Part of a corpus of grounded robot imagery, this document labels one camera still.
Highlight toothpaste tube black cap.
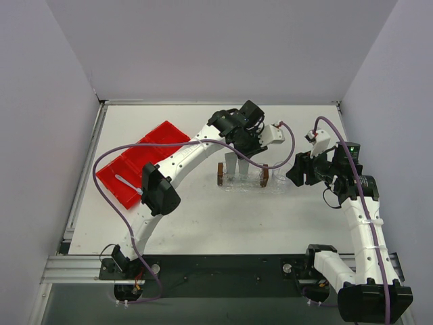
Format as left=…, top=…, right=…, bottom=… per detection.
left=225, top=152, right=237, bottom=179

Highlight clear plastic cup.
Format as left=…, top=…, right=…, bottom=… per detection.
left=271, top=162, right=292, bottom=183

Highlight toothpaste tube green cap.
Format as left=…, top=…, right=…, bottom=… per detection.
left=238, top=159, right=250, bottom=179

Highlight clear tray brown handles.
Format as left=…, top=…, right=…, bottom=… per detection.
left=216, top=162, right=294, bottom=194

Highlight grey toothbrush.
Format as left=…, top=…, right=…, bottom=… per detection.
left=115, top=174, right=143, bottom=195

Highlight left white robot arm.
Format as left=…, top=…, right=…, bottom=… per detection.
left=112, top=100, right=267, bottom=279

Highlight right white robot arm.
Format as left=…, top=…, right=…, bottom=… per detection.
left=286, top=142, right=413, bottom=324

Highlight red plastic compartment box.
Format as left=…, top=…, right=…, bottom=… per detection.
left=96, top=121, right=190, bottom=210

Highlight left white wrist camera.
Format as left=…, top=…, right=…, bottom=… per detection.
left=258, top=124, right=285, bottom=148

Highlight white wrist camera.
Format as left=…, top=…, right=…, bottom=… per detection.
left=305, top=129, right=331, bottom=158
left=258, top=124, right=285, bottom=148

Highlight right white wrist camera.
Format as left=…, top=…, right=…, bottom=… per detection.
left=305, top=129, right=331, bottom=158

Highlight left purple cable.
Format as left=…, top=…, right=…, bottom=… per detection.
left=93, top=121, right=296, bottom=304

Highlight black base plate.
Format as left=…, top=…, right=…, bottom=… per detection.
left=98, top=254, right=332, bottom=301

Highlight aluminium front rail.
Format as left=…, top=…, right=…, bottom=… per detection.
left=40, top=252, right=405, bottom=285

